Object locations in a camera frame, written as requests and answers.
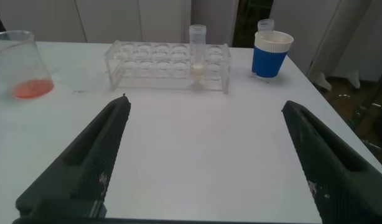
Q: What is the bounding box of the clear plastic test tube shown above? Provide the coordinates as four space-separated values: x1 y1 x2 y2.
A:
257 18 275 34

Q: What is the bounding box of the clear acrylic test tube rack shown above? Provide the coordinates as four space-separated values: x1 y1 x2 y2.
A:
104 39 232 95

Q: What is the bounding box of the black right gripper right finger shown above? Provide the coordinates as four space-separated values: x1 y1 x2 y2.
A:
281 100 382 224

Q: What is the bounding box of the white blue paper cup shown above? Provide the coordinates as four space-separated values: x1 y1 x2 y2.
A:
251 30 294 80

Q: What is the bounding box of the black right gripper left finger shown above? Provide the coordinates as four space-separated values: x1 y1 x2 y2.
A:
15 95 132 218

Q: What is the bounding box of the white partition panel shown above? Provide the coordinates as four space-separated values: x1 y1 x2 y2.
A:
0 0 240 47
330 0 382 90
268 0 374 91

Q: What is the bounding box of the clear glass beaker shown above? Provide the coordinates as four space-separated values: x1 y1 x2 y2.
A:
0 30 55 100

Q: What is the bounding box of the yellow liquid test tube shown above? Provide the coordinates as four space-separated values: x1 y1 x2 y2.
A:
189 24 207 91

